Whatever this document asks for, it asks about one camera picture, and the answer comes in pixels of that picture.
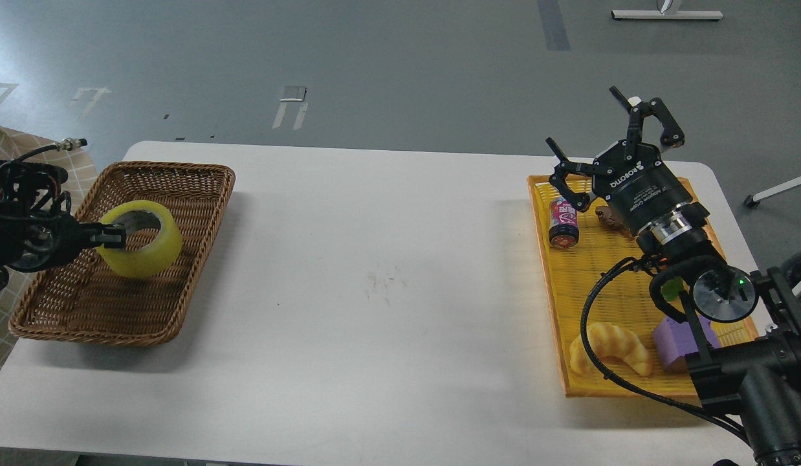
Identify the brown toy animal figure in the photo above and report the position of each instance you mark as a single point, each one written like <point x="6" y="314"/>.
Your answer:
<point x="608" y="218"/>

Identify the white stand base bar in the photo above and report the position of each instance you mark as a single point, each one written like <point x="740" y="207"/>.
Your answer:
<point x="667" y="11"/>

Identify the yellow plastic basket tray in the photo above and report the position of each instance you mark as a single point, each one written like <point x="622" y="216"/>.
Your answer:
<point x="570" y="274"/>

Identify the white chair leg with caster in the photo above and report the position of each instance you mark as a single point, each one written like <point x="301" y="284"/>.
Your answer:
<point x="753" y="200"/>

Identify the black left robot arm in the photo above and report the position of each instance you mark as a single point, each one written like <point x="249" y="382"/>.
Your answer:
<point x="32" y="189"/>

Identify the purple foam block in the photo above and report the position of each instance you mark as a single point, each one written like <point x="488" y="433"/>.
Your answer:
<point x="674" y="341"/>

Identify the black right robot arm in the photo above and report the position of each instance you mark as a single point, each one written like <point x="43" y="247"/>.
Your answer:
<point x="746" y="369"/>

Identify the toy croissant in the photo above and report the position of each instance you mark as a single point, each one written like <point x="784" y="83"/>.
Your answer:
<point x="610" y="340"/>

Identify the brown wicker basket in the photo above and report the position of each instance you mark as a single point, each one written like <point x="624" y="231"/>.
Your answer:
<point x="87" y="302"/>

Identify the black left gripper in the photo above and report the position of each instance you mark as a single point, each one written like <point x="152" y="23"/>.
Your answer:
<point x="45" y="242"/>

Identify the beige checkered cloth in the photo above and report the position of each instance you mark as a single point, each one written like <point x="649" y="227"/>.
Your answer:
<point x="81" y="174"/>

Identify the yellow tape roll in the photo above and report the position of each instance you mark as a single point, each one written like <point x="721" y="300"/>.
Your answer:
<point x="152" y="258"/>

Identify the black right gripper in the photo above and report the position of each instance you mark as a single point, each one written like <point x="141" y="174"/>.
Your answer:
<point x="643" y="184"/>

